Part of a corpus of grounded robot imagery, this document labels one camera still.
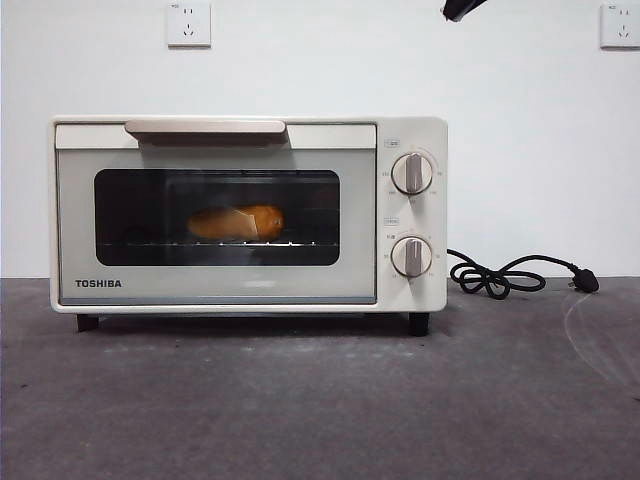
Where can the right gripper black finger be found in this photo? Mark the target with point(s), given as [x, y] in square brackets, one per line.
[457, 7]

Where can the oven door with glass window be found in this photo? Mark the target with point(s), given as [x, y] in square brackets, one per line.
[75, 225]

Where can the cream Toshiba toaster oven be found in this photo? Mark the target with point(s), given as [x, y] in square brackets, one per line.
[440, 220]

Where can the black oven foot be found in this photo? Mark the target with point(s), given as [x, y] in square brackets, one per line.
[85, 323]
[419, 325]

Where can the cream temperature knob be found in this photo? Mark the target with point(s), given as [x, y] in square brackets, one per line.
[412, 175]

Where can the cream timer knob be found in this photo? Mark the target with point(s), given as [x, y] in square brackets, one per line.
[412, 257]

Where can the white wall socket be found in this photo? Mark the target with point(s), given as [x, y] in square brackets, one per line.
[175, 40]
[610, 40]

